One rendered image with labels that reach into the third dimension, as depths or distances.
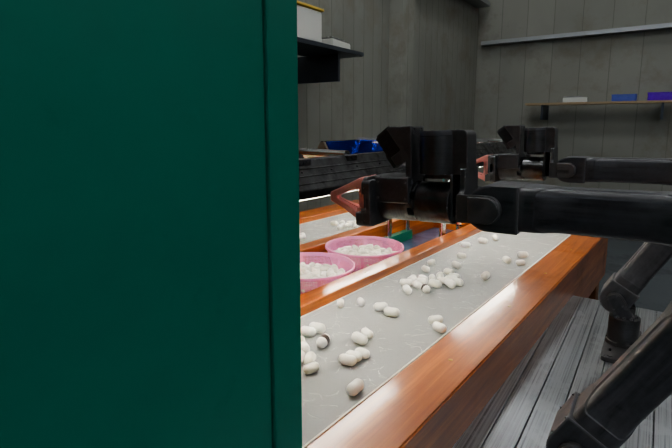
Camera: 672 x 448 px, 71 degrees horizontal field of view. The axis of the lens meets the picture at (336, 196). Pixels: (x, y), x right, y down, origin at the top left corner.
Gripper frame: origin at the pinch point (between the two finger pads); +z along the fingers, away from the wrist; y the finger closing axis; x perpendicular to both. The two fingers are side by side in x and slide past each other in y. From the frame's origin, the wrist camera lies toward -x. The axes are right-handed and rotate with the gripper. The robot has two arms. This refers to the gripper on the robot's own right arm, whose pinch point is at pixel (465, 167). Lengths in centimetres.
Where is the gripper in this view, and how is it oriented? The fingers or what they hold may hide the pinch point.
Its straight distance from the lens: 128.2
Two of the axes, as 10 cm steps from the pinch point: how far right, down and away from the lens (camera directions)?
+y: -5.8, 1.1, -8.1
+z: -8.1, -0.5, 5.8
